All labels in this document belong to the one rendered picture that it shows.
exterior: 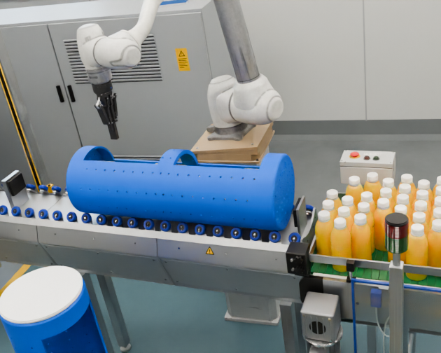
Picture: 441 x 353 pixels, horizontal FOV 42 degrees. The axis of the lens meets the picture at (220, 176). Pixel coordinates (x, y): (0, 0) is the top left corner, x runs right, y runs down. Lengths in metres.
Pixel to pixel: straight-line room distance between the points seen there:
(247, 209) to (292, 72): 2.93
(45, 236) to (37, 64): 1.80
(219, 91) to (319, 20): 2.24
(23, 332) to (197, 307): 1.57
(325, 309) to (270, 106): 0.90
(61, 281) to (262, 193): 0.74
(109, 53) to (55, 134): 2.38
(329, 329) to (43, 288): 0.95
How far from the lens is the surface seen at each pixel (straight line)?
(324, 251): 2.03
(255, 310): 3.13
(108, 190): 2.28
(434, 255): 1.98
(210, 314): 3.28
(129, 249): 2.40
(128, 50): 1.99
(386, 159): 2.28
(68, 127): 4.25
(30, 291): 2.03
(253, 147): 2.50
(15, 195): 2.78
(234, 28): 2.35
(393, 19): 4.64
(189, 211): 2.14
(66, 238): 2.57
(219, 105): 2.57
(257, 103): 2.41
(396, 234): 1.64
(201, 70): 3.63
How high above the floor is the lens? 2.17
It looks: 28 degrees down
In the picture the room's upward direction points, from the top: 9 degrees counter-clockwise
